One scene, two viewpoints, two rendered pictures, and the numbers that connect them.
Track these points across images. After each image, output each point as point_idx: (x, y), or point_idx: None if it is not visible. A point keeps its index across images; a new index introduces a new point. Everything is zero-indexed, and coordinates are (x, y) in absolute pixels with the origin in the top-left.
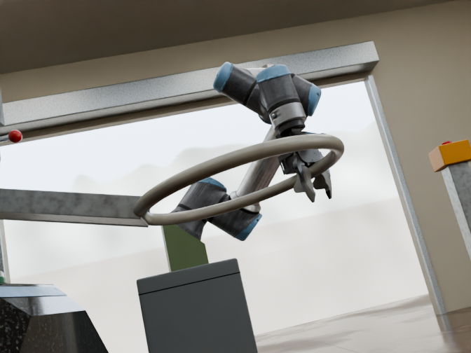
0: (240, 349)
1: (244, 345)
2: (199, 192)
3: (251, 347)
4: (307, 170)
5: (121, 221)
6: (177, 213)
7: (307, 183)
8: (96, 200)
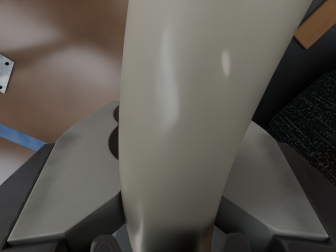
0: (128, 244)
1: (123, 245)
2: None
3: (118, 240)
4: (253, 191)
5: None
6: None
7: (258, 131)
8: None
